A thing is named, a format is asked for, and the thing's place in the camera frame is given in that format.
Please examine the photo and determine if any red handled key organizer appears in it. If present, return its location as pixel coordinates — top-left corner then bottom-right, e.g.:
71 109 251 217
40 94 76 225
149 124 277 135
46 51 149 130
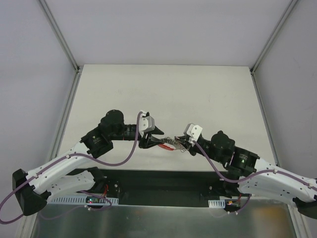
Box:
158 137 187 153

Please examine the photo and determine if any aluminium frame post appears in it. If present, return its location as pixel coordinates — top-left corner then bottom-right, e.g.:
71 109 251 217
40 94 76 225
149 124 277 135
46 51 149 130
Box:
250 0 300 75
37 0 80 72

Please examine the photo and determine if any right aluminium frame post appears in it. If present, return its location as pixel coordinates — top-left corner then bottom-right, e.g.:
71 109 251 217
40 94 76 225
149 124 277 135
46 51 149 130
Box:
250 0 300 75

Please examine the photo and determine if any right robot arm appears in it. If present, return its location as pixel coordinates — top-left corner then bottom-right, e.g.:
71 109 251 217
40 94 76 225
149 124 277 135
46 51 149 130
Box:
175 131 317 219

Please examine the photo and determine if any white cable duct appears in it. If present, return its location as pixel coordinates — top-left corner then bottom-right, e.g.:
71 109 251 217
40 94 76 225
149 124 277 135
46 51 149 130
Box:
208 199 226 209
48 195 119 206

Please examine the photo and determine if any left white cable duct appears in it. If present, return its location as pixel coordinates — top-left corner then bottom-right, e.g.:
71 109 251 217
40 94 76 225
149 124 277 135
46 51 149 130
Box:
48 195 119 206

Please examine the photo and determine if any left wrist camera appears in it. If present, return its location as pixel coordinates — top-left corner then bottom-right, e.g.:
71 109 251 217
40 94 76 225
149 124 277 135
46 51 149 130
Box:
138 110 155 136

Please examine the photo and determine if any left aluminium frame post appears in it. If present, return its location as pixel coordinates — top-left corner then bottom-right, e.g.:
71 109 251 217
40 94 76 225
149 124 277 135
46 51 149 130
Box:
37 0 80 72

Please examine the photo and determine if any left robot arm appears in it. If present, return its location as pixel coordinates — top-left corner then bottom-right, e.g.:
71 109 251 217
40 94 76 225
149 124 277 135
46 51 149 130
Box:
12 110 164 216

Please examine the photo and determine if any right white cable duct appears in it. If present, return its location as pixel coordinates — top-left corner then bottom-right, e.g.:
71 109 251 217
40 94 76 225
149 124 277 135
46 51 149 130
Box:
208 199 226 209

